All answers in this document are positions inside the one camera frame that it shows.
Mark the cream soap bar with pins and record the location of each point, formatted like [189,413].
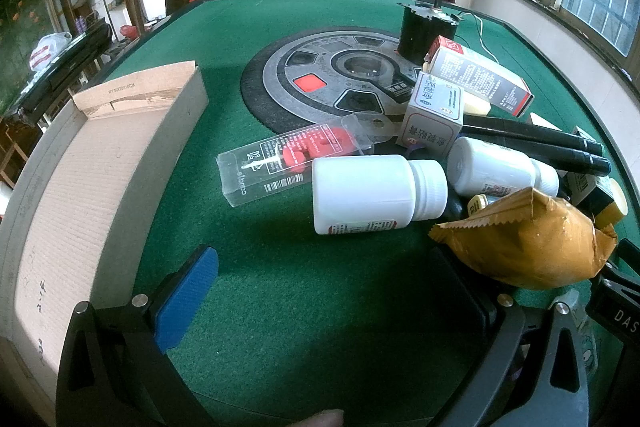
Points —
[477,107]

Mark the small white medicine box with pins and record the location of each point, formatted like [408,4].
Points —
[430,117]

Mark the person's left hand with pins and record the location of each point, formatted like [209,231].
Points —
[320,419]

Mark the green wall painting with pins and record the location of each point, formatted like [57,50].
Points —
[22,32]

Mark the white plastic bag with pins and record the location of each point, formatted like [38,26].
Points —
[47,52]

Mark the yellow brown snack bag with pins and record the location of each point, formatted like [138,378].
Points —
[530,242]

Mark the clear package with red pieces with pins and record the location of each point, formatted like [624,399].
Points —
[300,152]

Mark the cardboard box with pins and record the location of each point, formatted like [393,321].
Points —
[75,207]

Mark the black electric motor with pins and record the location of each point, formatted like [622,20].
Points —
[422,34]

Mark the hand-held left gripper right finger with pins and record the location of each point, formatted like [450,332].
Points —
[515,357]

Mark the white plastic bottle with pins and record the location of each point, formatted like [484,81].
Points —
[365,192]
[490,167]

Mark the grey round table centre panel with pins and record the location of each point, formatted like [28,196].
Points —
[310,57]

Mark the black flashlight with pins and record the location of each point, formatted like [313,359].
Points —
[550,130]

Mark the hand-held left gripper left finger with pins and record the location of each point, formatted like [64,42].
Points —
[187,297]

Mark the black folding table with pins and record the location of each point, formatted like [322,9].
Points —
[65,67]

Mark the white and red medicine box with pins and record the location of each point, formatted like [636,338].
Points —
[475,77]

